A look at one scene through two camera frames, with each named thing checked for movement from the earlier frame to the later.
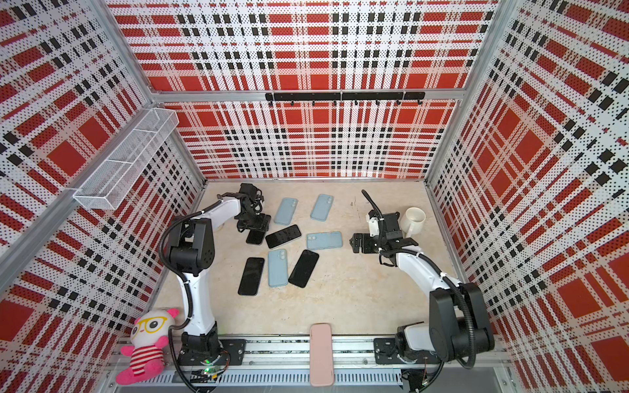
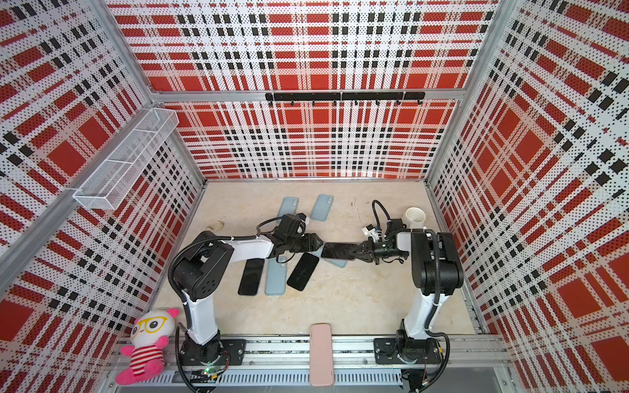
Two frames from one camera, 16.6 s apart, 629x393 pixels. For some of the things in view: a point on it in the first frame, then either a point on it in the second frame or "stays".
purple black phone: [256, 235] to [340, 250]
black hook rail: [346, 97] stays
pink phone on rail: [321, 354] stays
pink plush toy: [150, 334] stays
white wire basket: [111, 180] stays
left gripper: [242, 224] to [310, 244]
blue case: [322, 207] stays
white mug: [412, 222] stays
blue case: [323, 240] to [337, 262]
